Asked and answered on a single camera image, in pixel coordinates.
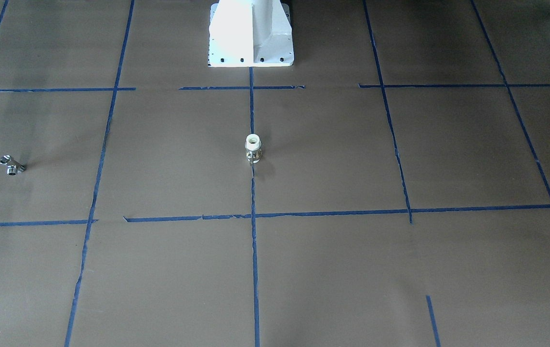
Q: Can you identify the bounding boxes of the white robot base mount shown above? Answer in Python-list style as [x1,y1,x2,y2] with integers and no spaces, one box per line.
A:
[208,0,295,68]

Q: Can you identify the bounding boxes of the small metal pipe fitting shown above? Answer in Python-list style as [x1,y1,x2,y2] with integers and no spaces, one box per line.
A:
[0,155,26,176]

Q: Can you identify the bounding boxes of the brown paper table cover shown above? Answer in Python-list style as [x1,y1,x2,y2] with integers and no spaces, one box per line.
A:
[0,0,550,347]

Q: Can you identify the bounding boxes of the brass PPR valve white ends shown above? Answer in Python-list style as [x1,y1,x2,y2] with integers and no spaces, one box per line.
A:
[245,133,262,165]

